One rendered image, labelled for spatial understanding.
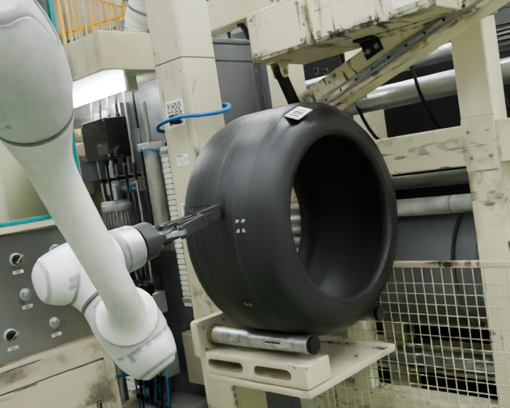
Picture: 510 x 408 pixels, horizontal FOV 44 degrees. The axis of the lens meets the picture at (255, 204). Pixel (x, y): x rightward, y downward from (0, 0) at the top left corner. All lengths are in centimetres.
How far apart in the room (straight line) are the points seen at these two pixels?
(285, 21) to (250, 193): 66
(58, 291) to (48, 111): 48
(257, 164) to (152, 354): 51
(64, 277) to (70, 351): 79
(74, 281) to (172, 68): 85
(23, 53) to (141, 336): 56
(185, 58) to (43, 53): 113
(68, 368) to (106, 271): 98
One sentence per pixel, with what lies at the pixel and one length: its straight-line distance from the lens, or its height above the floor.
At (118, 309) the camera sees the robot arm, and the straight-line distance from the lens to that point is 100.
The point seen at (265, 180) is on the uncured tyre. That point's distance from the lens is 137.
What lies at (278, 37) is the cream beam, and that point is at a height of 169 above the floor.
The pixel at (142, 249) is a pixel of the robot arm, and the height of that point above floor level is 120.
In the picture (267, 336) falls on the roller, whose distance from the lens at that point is 158.
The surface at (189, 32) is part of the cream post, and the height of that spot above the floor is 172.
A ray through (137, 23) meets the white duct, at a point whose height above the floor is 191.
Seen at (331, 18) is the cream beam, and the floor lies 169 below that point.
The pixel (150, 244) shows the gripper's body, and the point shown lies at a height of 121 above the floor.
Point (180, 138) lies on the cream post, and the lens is 179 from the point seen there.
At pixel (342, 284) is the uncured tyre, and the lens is 180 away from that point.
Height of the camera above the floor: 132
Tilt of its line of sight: 3 degrees down
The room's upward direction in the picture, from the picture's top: 9 degrees counter-clockwise
